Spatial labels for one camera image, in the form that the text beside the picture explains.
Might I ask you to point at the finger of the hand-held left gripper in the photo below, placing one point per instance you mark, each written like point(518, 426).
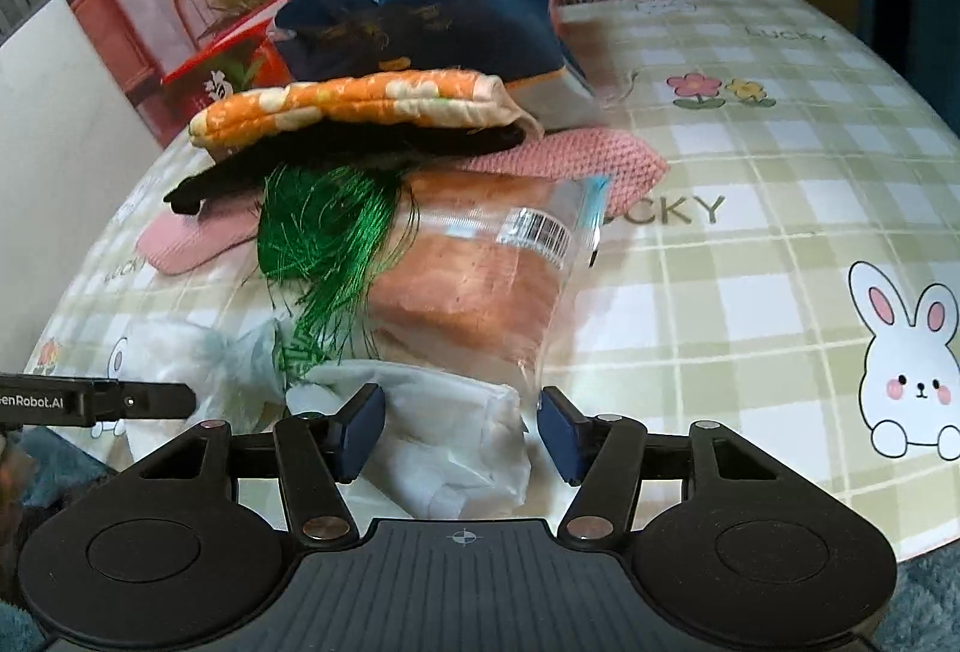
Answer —
point(150, 401)

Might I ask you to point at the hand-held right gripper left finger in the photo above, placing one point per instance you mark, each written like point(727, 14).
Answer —
point(364, 431)

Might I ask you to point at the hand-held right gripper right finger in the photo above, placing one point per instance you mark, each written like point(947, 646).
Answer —
point(559, 434)

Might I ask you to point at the white plastic bag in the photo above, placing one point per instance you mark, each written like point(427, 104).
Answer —
point(450, 442)

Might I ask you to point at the orange towel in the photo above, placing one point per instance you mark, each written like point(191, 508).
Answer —
point(465, 277)

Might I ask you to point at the green tinsel bundle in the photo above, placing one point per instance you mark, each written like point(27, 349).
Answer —
point(322, 232)

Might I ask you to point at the orange floral quilted pouch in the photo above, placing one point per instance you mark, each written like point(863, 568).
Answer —
point(337, 101)

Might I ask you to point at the red strawberry print box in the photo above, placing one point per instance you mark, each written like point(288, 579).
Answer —
point(225, 75)

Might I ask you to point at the blue plastic package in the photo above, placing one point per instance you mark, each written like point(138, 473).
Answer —
point(450, 30)

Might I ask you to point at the teal fluffy rug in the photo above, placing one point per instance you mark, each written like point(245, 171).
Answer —
point(45, 472)

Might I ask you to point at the pink knitted cloth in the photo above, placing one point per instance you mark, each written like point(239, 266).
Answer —
point(600, 172)

